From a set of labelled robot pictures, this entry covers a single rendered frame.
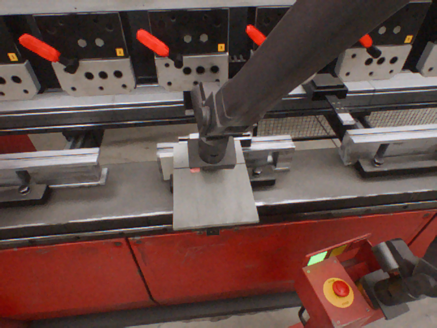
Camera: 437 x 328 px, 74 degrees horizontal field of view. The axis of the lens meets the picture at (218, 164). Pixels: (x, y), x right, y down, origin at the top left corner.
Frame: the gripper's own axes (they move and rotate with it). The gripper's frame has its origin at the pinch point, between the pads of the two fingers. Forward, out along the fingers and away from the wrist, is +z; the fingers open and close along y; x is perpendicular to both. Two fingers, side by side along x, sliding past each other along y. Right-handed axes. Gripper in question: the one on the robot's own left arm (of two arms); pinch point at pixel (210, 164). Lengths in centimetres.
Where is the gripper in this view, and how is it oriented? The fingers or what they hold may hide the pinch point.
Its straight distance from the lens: 70.4
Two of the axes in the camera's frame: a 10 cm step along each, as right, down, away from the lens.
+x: 1.0, 9.5, -3.0
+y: -9.9, 0.8, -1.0
